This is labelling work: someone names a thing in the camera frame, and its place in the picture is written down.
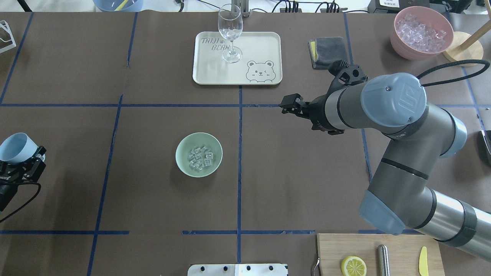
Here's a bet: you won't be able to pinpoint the lemon half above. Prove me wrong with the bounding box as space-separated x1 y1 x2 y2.
340 256 367 276

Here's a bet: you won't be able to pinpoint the yellow plastic fork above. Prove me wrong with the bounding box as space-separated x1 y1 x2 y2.
114 0 128 11

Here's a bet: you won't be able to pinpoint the blue bowl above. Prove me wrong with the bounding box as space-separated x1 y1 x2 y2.
92 0 145 12

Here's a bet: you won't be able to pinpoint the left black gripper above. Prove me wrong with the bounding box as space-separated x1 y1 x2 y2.
1 146 47 184

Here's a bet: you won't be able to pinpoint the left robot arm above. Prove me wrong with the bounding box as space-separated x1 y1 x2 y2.
0 146 47 215

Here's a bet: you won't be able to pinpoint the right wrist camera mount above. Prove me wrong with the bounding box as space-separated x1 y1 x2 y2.
328 59 368 92

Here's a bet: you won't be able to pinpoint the wooden paper towel stand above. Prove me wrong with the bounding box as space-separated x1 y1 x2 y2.
443 13 490 62

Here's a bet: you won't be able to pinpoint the metal handled knife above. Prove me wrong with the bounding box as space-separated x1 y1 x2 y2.
377 245 390 276

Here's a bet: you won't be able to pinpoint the pink bowl with ice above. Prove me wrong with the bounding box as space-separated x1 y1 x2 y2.
390 6 454 61

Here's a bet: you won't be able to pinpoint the light blue plastic cup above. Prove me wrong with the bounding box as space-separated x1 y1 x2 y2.
0 133 38 164

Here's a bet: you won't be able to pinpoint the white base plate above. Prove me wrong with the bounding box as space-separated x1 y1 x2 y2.
187 263 289 276

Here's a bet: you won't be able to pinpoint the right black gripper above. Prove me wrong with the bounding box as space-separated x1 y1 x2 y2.
279 93 345 136

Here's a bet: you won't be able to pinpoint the white wire cup rack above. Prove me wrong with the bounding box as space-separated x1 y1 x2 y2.
0 20 17 54

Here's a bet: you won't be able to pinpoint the wooden cutting board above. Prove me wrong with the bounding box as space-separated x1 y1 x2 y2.
316 233 445 276

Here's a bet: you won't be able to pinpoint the grey folded cloth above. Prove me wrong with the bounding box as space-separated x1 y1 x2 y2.
308 37 348 70

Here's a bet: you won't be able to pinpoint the yellow plastic knife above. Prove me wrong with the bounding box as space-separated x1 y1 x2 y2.
419 246 428 276

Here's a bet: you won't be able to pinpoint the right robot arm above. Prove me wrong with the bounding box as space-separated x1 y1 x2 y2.
280 69 491 261

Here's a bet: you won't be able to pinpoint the green ceramic bowl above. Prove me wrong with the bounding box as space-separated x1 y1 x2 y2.
175 132 223 178

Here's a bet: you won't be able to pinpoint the ice cubes in bowl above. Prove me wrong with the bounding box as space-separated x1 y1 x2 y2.
188 145 215 171

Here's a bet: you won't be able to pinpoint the cream bear tray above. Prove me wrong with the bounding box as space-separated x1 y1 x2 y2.
192 31 283 85

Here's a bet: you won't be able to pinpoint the clear wine glass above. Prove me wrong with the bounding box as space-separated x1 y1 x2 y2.
217 3 243 63

